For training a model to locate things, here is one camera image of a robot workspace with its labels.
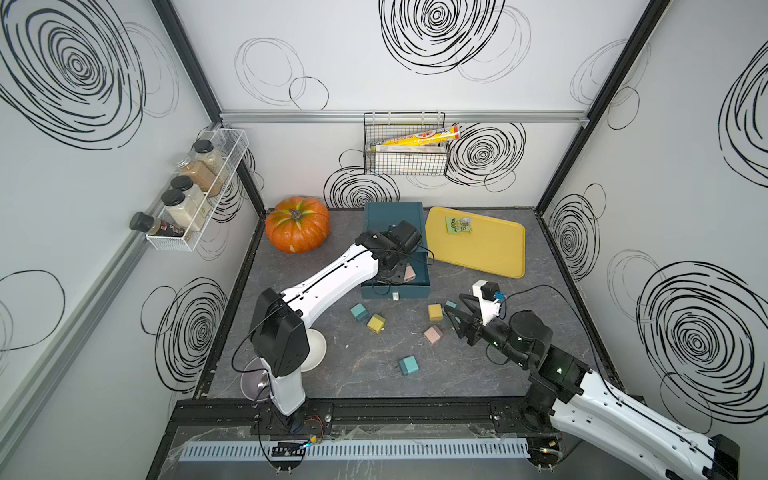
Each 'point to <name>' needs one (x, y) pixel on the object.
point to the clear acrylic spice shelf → (234, 143)
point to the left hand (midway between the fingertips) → (389, 272)
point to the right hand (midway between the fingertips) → (455, 304)
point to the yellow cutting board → (494, 245)
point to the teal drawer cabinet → (382, 216)
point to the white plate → (317, 350)
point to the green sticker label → (458, 225)
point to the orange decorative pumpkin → (298, 224)
